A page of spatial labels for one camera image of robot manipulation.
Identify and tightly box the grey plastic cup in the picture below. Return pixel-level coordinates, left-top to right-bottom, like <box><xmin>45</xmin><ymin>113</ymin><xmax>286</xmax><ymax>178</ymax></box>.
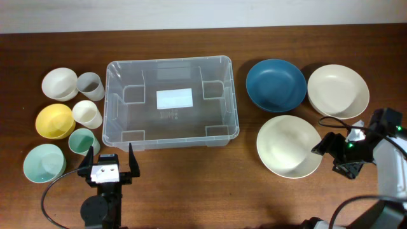
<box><xmin>76</xmin><ymin>72</ymin><xmax>105</xmax><ymax>101</ymax></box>

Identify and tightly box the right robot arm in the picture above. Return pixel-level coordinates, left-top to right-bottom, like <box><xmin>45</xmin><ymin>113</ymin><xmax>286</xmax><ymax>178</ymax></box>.
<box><xmin>300</xmin><ymin>108</ymin><xmax>406</xmax><ymax>229</ymax></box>

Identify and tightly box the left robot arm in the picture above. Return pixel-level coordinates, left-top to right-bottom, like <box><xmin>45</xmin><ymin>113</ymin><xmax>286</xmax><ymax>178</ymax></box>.
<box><xmin>77</xmin><ymin>144</ymin><xmax>141</xmax><ymax>228</ymax></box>

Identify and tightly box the mint green plastic cup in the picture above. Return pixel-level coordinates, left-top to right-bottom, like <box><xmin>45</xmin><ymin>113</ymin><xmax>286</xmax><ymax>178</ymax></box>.
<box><xmin>68</xmin><ymin>128</ymin><xmax>100</xmax><ymax>156</ymax></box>

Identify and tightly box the cream plate front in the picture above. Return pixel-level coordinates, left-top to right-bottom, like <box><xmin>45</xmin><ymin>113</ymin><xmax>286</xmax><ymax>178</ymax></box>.
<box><xmin>256</xmin><ymin>115</ymin><xmax>322</xmax><ymax>179</ymax></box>

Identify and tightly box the white label in container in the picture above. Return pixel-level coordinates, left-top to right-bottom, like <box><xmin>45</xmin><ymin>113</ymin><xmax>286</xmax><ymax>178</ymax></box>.
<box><xmin>156</xmin><ymin>88</ymin><xmax>193</xmax><ymax>109</ymax></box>

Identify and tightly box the mint green small bowl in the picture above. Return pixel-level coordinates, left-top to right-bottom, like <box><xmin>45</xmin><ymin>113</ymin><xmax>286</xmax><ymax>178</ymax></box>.
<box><xmin>23</xmin><ymin>144</ymin><xmax>66</xmax><ymax>183</ymax></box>

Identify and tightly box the beige plate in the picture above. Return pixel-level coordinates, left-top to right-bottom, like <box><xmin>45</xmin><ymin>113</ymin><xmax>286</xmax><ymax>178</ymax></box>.
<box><xmin>307</xmin><ymin>64</ymin><xmax>370</xmax><ymax>120</ymax></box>

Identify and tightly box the clear plastic storage container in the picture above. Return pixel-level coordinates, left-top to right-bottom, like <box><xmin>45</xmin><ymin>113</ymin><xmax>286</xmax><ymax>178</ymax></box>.
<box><xmin>102</xmin><ymin>55</ymin><xmax>240</xmax><ymax>151</ymax></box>

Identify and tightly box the cream plastic cup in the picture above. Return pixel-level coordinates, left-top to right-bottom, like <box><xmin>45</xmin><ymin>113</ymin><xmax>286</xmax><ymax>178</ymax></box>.
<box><xmin>72</xmin><ymin>100</ymin><xmax>103</xmax><ymax>129</ymax></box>

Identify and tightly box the yellow small bowl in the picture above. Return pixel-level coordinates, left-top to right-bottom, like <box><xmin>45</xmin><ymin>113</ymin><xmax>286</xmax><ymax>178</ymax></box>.
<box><xmin>35</xmin><ymin>104</ymin><xmax>76</xmax><ymax>139</ymax></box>

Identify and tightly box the white small bowl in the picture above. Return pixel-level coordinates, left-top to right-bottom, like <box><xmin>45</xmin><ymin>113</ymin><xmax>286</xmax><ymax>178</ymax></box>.
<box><xmin>41</xmin><ymin>67</ymin><xmax>79</xmax><ymax>102</ymax></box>

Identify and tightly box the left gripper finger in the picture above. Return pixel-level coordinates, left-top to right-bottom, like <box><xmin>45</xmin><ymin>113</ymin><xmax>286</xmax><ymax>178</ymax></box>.
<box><xmin>78</xmin><ymin>146</ymin><xmax>93</xmax><ymax>169</ymax></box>
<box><xmin>128</xmin><ymin>143</ymin><xmax>141</xmax><ymax>177</ymax></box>

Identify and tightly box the dark blue plate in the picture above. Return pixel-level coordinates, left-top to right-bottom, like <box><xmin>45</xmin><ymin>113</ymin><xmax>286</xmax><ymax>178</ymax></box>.
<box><xmin>245</xmin><ymin>59</ymin><xmax>307</xmax><ymax>113</ymax></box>

